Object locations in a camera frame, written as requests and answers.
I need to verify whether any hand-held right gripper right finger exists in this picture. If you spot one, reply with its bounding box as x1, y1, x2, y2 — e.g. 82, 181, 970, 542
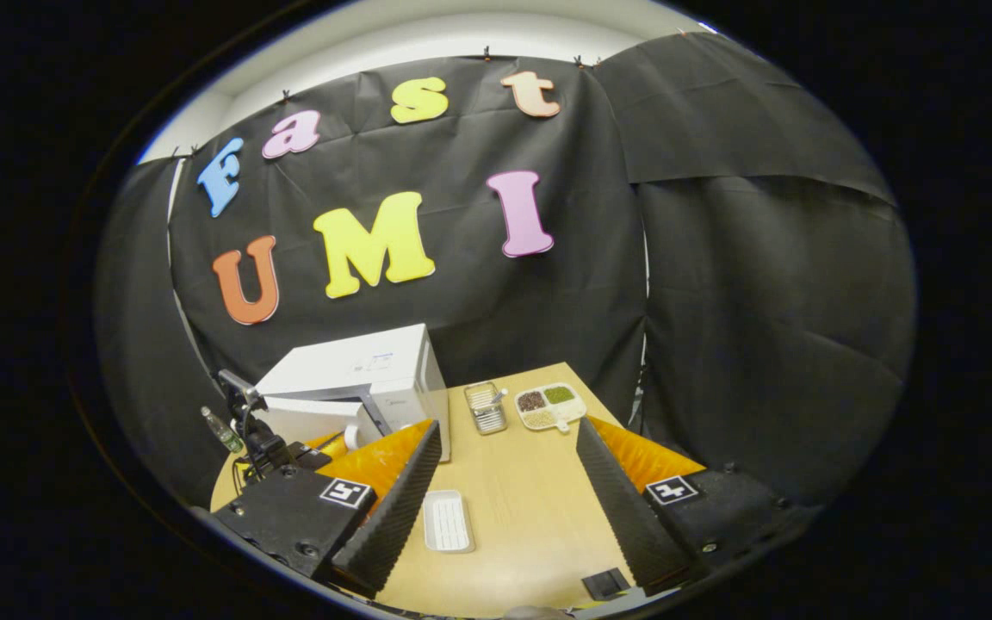
576, 417, 820, 597

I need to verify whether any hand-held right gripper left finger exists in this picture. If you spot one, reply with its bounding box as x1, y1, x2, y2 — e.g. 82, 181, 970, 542
212, 419, 443, 599

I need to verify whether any white microwave oven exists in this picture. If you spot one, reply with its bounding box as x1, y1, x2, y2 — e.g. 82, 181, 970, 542
253, 323, 452, 463

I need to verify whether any clear plastic water bottle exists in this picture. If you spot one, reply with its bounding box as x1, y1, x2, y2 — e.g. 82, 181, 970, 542
200, 406, 245, 455

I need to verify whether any white plastic tray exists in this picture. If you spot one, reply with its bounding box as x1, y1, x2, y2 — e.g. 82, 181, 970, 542
423, 489, 475, 554

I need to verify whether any small black block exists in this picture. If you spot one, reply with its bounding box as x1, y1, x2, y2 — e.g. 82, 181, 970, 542
581, 567, 632, 602

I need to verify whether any divided dish with beans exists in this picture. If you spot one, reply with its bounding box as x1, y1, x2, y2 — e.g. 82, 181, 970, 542
514, 382, 588, 433

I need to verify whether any black backdrop cloth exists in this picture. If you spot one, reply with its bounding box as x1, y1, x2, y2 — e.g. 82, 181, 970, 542
93, 33, 919, 509

